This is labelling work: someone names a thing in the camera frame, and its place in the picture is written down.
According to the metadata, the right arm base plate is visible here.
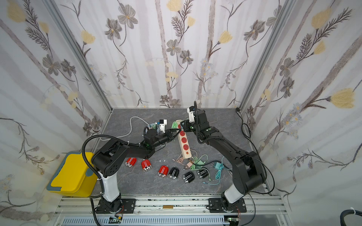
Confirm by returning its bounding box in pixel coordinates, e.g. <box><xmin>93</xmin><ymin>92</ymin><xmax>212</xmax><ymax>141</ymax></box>
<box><xmin>206</xmin><ymin>198</ymin><xmax>247</xmax><ymax>213</ymax></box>

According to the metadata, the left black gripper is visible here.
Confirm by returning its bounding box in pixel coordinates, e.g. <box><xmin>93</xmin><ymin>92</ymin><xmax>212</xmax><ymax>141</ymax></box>
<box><xmin>151</xmin><ymin>128</ymin><xmax>180</xmax><ymax>150</ymax></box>

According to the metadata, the teal charger end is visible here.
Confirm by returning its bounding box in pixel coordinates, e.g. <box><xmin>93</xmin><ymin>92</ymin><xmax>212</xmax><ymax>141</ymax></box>
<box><xmin>214</xmin><ymin>162</ymin><xmax>224</xmax><ymax>171</ymax></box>

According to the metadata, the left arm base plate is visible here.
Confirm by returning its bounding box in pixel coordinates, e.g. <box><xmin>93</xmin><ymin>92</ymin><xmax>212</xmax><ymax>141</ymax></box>
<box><xmin>95</xmin><ymin>197</ymin><xmax>136</xmax><ymax>214</ymax></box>

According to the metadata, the blue round power cube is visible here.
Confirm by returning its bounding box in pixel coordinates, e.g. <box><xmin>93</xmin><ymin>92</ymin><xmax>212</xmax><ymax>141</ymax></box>
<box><xmin>147</xmin><ymin>122</ymin><xmax>157</xmax><ymax>130</ymax></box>

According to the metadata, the light green charger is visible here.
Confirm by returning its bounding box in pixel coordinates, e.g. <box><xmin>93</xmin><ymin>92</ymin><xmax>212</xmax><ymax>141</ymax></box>
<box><xmin>189</xmin><ymin>154</ymin><xmax>208</xmax><ymax>170</ymax></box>

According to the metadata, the teal cable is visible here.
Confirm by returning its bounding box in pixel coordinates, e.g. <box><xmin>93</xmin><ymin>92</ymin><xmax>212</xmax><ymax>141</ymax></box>
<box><xmin>203</xmin><ymin>156</ymin><xmax>227</xmax><ymax>186</ymax></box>

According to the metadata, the black power strip cable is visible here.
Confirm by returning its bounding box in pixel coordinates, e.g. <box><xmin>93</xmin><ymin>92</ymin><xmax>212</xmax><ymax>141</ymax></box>
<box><xmin>192</xmin><ymin>108</ymin><xmax>275</xmax><ymax>194</ymax></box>

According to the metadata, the red shaver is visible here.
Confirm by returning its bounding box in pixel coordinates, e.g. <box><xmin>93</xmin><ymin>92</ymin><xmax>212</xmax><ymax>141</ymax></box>
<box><xmin>125</xmin><ymin>157</ymin><xmax>137</xmax><ymax>167</ymax></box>
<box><xmin>158</xmin><ymin>165</ymin><xmax>169</xmax><ymax>178</ymax></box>
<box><xmin>141</xmin><ymin>160</ymin><xmax>152</xmax><ymax>171</ymax></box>

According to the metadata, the beige power strip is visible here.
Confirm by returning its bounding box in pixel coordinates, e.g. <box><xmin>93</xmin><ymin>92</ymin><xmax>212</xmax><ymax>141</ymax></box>
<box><xmin>176</xmin><ymin>120</ymin><xmax>192</xmax><ymax>159</ymax></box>

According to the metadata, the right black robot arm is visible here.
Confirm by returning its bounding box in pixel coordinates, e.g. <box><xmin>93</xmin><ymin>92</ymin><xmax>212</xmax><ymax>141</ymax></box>
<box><xmin>182</xmin><ymin>106</ymin><xmax>267</xmax><ymax>205</ymax></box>

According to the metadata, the yellow lidded box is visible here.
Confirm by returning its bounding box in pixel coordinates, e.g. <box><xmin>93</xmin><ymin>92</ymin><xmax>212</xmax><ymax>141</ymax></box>
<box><xmin>46</xmin><ymin>152</ymin><xmax>98</xmax><ymax>197</ymax></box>

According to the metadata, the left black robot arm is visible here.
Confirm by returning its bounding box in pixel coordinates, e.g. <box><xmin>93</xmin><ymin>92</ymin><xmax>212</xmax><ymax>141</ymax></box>
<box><xmin>81</xmin><ymin>129</ymin><xmax>182</xmax><ymax>213</ymax></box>

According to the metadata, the black shaver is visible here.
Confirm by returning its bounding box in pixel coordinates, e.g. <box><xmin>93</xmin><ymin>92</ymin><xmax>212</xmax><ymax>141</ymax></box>
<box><xmin>168</xmin><ymin>167</ymin><xmax>180</xmax><ymax>179</ymax></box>
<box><xmin>197</xmin><ymin>168</ymin><xmax>209</xmax><ymax>179</ymax></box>
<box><xmin>183</xmin><ymin>172</ymin><xmax>195</xmax><ymax>184</ymax></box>

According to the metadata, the white power cube cable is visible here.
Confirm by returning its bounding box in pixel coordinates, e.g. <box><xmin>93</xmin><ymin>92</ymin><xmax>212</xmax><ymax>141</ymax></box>
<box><xmin>97</xmin><ymin>116</ymin><xmax>150</xmax><ymax>141</ymax></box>

